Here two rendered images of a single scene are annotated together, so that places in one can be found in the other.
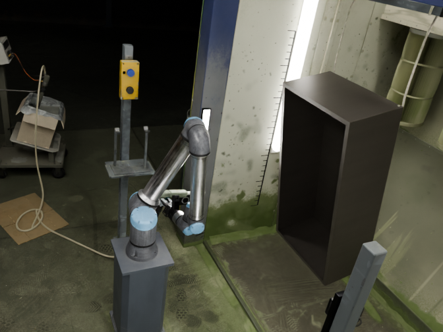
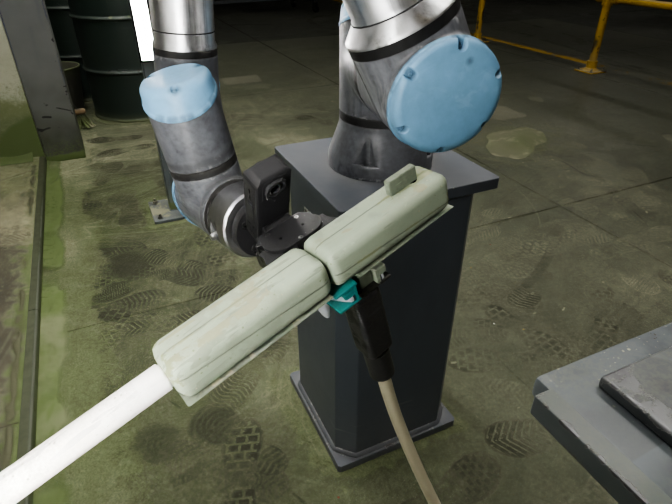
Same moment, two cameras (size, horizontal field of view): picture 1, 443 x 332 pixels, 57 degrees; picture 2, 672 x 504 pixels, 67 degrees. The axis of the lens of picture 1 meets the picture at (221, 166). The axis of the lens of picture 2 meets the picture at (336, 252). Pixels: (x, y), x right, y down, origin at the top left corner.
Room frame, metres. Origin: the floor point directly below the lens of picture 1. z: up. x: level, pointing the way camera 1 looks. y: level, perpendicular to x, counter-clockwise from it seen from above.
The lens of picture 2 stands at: (2.77, 0.38, 1.00)
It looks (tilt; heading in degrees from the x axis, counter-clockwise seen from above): 32 degrees down; 185
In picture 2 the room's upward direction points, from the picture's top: straight up
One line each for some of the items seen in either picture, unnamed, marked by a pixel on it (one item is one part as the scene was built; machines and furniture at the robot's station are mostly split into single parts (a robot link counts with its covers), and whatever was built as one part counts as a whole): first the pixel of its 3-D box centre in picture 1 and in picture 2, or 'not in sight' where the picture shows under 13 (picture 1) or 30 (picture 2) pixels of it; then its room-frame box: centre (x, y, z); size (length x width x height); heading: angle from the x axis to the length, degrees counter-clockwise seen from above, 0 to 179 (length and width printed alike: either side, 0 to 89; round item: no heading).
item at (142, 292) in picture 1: (139, 290); (373, 299); (1.88, 0.39, 0.32); 0.31 x 0.31 x 0.64; 29
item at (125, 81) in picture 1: (128, 80); not in sight; (2.65, 0.71, 1.42); 0.12 x 0.06 x 0.26; 119
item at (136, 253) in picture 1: (142, 244); (381, 134); (1.88, 0.39, 0.69); 0.19 x 0.19 x 0.10
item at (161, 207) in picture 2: not in sight; (175, 208); (0.91, -0.45, 0.01); 0.20 x 0.20 x 0.01; 29
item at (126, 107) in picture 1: (124, 154); not in sight; (2.70, 0.74, 0.82); 0.06 x 0.06 x 1.64; 29
